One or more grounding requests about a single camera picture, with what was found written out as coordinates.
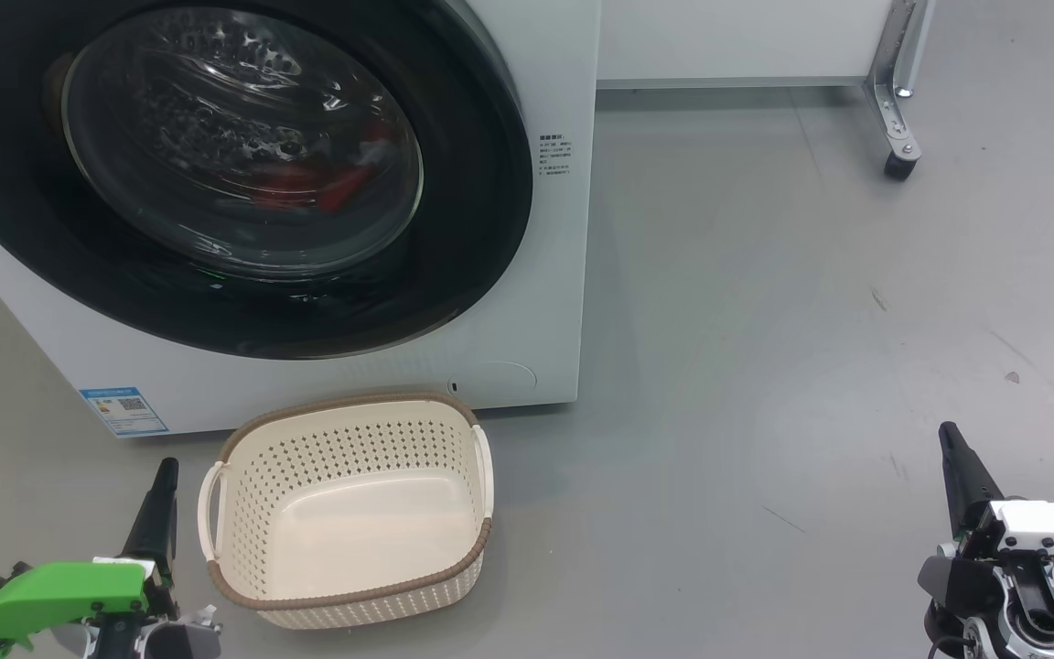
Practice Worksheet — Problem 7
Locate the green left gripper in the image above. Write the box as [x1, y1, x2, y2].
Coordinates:
[0, 458, 221, 659]

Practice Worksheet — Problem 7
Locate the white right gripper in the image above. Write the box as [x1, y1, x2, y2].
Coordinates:
[939, 421, 1054, 578]

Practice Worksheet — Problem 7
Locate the red garment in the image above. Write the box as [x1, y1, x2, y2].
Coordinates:
[248, 124, 400, 211]

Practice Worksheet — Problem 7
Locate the round black glass washer door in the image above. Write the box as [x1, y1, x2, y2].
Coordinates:
[0, 0, 534, 361]

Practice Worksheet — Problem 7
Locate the cream perforated laundry basket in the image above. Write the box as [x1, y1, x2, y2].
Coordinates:
[197, 392, 495, 631]

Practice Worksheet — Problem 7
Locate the white front-load washing machine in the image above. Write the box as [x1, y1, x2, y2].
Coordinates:
[0, 0, 601, 438]

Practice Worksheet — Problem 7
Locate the blue energy label sticker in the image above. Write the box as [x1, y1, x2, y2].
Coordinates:
[79, 386, 168, 438]

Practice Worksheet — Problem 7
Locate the silver metal cabinet leg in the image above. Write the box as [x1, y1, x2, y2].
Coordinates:
[864, 0, 935, 164]

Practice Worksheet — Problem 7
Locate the round white filter cover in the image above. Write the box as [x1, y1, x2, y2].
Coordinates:
[468, 360, 537, 404]

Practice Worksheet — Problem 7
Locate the white cabinet panel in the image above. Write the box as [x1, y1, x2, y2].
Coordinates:
[597, 0, 894, 90]

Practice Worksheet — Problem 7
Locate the small printed text sticker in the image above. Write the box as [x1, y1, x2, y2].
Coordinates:
[538, 134, 574, 178]

